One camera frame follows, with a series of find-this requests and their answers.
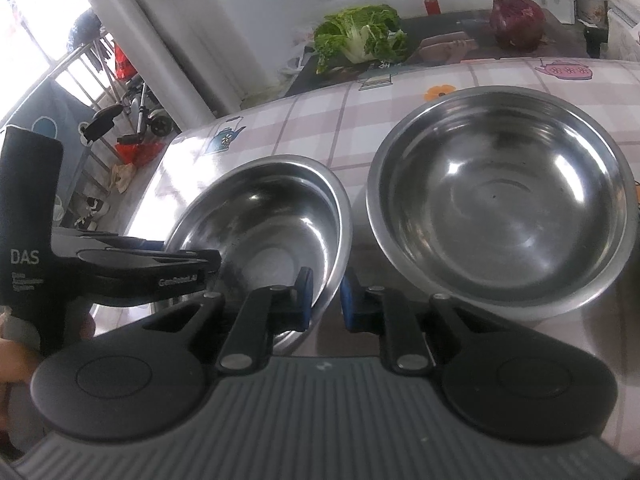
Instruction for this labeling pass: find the small steel bowl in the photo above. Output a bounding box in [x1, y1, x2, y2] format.
[165, 155, 352, 325]

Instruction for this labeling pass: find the large steel bowl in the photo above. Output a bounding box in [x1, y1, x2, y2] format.
[366, 86, 638, 321]

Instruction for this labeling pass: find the left hand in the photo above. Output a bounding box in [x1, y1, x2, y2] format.
[1, 308, 48, 448]

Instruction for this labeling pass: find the red plastic bag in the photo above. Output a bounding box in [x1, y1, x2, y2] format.
[115, 142, 165, 168]

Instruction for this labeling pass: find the checked patterned tablecloth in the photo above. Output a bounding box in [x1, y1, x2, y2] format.
[94, 56, 640, 461]

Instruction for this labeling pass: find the grey stroller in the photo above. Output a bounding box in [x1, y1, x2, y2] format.
[79, 75, 175, 145]

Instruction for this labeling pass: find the wooden cutting board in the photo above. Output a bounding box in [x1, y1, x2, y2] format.
[407, 32, 478, 65]

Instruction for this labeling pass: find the green leafy cabbage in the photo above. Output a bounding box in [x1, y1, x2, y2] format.
[314, 4, 408, 74]

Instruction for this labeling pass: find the white curtain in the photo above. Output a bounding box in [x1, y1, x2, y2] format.
[89, 0, 291, 129]

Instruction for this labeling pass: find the red jar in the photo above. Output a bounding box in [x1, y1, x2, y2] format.
[423, 0, 442, 15]

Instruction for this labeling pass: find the dark side table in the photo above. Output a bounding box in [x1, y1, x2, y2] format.
[285, 10, 589, 96]

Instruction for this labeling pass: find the white quilted blanket roll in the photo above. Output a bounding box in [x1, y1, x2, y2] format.
[606, 0, 639, 63]

